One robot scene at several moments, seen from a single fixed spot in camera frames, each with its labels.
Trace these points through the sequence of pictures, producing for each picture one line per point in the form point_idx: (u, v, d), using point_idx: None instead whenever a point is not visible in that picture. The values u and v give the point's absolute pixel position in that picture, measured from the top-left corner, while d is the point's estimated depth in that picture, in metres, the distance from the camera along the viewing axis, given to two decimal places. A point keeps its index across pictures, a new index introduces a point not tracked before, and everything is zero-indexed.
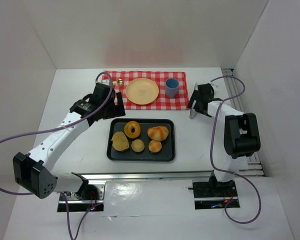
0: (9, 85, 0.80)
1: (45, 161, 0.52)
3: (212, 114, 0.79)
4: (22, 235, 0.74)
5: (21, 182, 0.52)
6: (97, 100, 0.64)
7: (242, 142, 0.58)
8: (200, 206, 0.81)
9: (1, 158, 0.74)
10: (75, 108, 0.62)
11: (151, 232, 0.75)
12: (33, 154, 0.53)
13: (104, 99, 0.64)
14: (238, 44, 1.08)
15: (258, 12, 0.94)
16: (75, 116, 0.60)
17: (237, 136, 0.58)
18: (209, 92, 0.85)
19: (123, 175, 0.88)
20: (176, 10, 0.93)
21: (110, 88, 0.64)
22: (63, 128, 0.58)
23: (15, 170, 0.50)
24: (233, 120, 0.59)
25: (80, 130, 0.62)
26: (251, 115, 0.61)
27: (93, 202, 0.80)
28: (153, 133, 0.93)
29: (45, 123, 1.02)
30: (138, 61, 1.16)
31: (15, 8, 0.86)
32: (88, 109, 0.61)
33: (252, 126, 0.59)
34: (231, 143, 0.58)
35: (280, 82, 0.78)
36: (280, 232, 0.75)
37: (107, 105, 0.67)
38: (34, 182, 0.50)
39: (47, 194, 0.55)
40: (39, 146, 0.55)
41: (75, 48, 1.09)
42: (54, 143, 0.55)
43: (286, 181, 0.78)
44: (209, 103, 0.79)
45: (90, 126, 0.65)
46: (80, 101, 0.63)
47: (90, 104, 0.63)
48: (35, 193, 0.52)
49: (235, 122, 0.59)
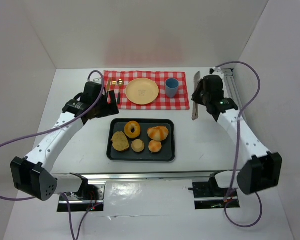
0: (9, 86, 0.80)
1: (43, 163, 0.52)
3: (225, 127, 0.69)
4: (22, 235, 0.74)
5: (21, 186, 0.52)
6: (88, 99, 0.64)
7: (260, 184, 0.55)
8: (200, 206, 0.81)
9: (2, 158, 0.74)
10: (67, 108, 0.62)
11: (151, 232, 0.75)
12: (30, 157, 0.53)
13: (95, 97, 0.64)
14: (238, 44, 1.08)
15: (259, 11, 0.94)
16: (68, 116, 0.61)
17: (257, 181, 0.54)
18: (219, 92, 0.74)
19: (121, 174, 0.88)
20: (176, 10, 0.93)
21: (101, 86, 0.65)
22: (58, 129, 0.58)
23: (14, 175, 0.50)
24: (258, 167, 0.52)
25: (74, 130, 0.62)
26: (276, 158, 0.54)
27: (93, 202, 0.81)
28: (153, 133, 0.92)
29: (45, 123, 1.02)
30: (138, 61, 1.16)
31: (14, 8, 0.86)
32: (81, 108, 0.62)
33: (275, 168, 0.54)
34: (250, 186, 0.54)
35: (280, 82, 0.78)
36: (280, 233, 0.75)
37: (100, 103, 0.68)
38: (35, 184, 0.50)
39: (49, 196, 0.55)
40: (36, 149, 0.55)
41: (74, 48, 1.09)
42: (51, 144, 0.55)
43: (286, 181, 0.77)
44: (222, 114, 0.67)
45: (84, 124, 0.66)
46: (72, 101, 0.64)
47: (82, 103, 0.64)
48: (37, 196, 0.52)
49: (260, 170, 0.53)
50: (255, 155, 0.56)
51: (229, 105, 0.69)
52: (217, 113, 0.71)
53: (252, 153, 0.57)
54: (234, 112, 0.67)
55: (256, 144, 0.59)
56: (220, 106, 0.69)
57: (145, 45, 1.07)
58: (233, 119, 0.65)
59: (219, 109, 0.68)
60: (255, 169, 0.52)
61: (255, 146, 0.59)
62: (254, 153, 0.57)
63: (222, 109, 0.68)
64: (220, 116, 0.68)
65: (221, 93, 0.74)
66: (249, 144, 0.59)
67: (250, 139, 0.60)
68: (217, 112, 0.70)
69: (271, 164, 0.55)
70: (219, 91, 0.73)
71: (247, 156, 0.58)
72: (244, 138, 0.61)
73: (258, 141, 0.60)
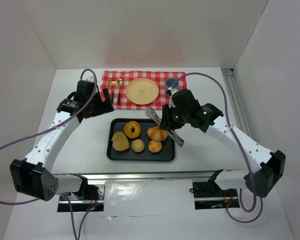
0: (9, 86, 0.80)
1: (44, 163, 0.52)
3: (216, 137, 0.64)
4: (22, 235, 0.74)
5: (22, 189, 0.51)
6: (82, 97, 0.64)
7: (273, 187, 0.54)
8: (200, 206, 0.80)
9: (1, 159, 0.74)
10: (62, 108, 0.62)
11: (151, 232, 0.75)
12: (29, 158, 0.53)
13: (89, 95, 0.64)
14: (238, 44, 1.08)
15: (259, 12, 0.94)
16: (63, 115, 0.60)
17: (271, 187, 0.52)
18: (195, 103, 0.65)
19: (117, 175, 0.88)
20: (176, 10, 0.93)
21: (93, 83, 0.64)
22: (55, 128, 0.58)
23: (14, 178, 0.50)
24: (269, 174, 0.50)
25: (71, 128, 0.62)
26: (281, 156, 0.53)
27: (93, 202, 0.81)
28: (153, 133, 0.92)
29: (45, 123, 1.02)
30: (138, 61, 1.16)
31: (14, 8, 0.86)
32: (75, 106, 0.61)
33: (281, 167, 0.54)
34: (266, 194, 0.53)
35: (280, 82, 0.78)
36: (280, 233, 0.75)
37: (94, 101, 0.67)
38: (37, 184, 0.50)
39: (51, 196, 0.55)
40: (35, 149, 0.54)
41: (74, 48, 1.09)
42: (49, 143, 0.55)
43: (286, 181, 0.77)
44: (212, 126, 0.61)
45: (80, 123, 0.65)
46: (65, 100, 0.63)
47: (76, 101, 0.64)
48: (39, 197, 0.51)
49: (272, 177, 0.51)
50: (262, 162, 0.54)
51: (213, 113, 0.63)
52: (202, 126, 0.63)
53: (259, 161, 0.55)
54: (222, 120, 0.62)
55: (257, 149, 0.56)
56: (206, 118, 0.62)
57: (145, 45, 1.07)
58: (225, 128, 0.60)
59: (206, 122, 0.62)
60: (268, 178, 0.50)
61: (258, 152, 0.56)
62: (261, 161, 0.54)
63: (208, 121, 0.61)
64: (210, 128, 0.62)
65: (196, 103, 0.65)
66: (252, 152, 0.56)
67: (250, 146, 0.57)
68: (204, 124, 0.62)
69: (278, 164, 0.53)
70: (193, 103, 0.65)
71: (254, 165, 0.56)
72: (244, 146, 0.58)
73: (258, 144, 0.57)
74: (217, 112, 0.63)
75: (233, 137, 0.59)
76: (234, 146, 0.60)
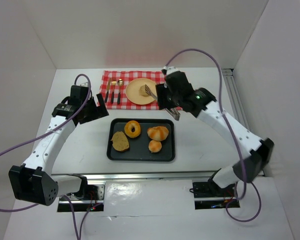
0: (9, 87, 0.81)
1: (43, 167, 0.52)
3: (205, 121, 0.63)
4: (22, 235, 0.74)
5: (22, 194, 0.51)
6: (76, 101, 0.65)
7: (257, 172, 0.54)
8: (199, 206, 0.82)
9: (2, 160, 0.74)
10: (56, 112, 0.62)
11: (150, 232, 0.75)
12: (28, 163, 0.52)
13: (83, 98, 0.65)
14: (238, 45, 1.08)
15: (259, 11, 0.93)
16: (60, 119, 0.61)
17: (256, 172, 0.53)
18: (186, 84, 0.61)
19: (117, 175, 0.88)
20: (176, 10, 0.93)
21: (86, 87, 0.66)
22: (52, 132, 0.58)
23: (14, 184, 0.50)
24: (258, 162, 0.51)
25: (68, 132, 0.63)
26: (269, 143, 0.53)
27: (93, 202, 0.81)
28: (153, 133, 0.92)
29: (45, 123, 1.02)
30: (138, 61, 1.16)
31: (14, 9, 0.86)
32: (71, 110, 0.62)
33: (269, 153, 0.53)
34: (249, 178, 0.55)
35: (280, 82, 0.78)
36: (280, 232, 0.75)
37: (88, 105, 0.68)
38: (37, 188, 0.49)
39: (52, 200, 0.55)
40: (33, 154, 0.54)
41: (74, 48, 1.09)
42: (47, 148, 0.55)
43: (286, 181, 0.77)
44: (202, 110, 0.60)
45: (75, 126, 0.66)
46: (60, 105, 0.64)
47: (70, 105, 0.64)
48: (41, 202, 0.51)
49: (259, 164, 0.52)
50: (252, 149, 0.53)
51: (205, 97, 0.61)
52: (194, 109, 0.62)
53: (249, 147, 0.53)
54: (213, 104, 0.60)
55: (248, 136, 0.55)
56: (198, 103, 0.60)
57: (145, 45, 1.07)
58: (217, 114, 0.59)
59: (199, 107, 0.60)
60: (256, 164, 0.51)
61: (249, 139, 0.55)
62: (250, 147, 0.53)
63: (200, 106, 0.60)
64: (201, 113, 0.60)
65: (189, 86, 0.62)
66: (242, 138, 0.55)
67: (241, 133, 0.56)
68: (196, 109, 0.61)
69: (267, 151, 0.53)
70: (186, 86, 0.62)
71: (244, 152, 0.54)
72: (235, 133, 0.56)
73: (248, 131, 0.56)
74: (209, 96, 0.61)
75: (225, 123, 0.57)
76: (225, 133, 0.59)
